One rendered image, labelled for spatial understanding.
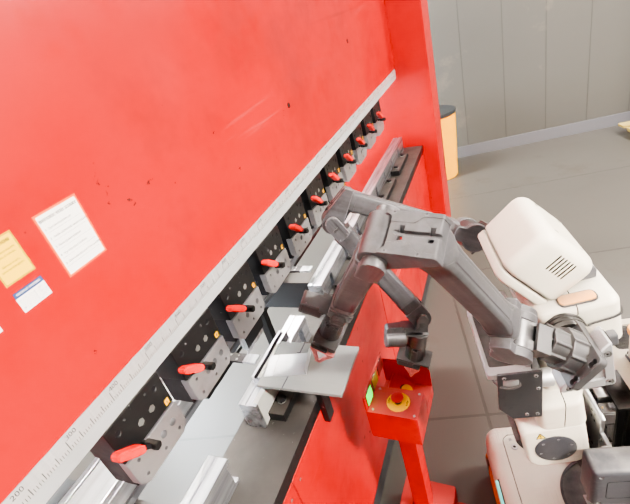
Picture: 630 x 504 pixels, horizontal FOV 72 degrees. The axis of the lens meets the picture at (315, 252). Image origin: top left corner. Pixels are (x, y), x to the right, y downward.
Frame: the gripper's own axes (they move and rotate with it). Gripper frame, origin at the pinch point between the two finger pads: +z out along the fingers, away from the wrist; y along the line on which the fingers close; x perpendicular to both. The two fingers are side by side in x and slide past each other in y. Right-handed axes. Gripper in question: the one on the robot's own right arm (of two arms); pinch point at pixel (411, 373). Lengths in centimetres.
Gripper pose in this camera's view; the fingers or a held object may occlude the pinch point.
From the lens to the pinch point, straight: 147.8
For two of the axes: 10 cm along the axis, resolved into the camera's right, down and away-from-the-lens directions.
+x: -3.7, 5.6, -7.5
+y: -9.3, -2.0, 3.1
